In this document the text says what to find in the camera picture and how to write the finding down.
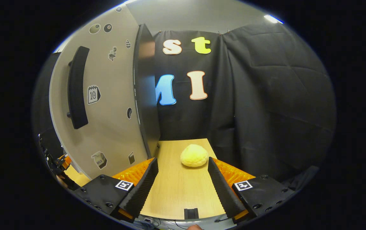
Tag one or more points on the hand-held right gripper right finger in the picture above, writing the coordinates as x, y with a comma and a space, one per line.
223, 188

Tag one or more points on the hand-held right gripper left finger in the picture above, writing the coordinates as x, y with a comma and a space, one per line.
143, 188

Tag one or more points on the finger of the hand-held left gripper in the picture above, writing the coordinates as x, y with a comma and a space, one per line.
64, 161

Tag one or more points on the grey cabinet door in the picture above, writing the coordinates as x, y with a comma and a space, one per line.
112, 95

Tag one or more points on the black table clamp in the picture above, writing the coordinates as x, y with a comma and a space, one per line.
191, 213

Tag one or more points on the yellow round bun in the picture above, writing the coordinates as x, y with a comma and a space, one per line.
194, 156

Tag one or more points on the black backdrop cloth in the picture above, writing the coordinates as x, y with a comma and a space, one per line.
266, 95

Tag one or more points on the small ceiling light strip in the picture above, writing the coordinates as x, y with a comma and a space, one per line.
273, 19

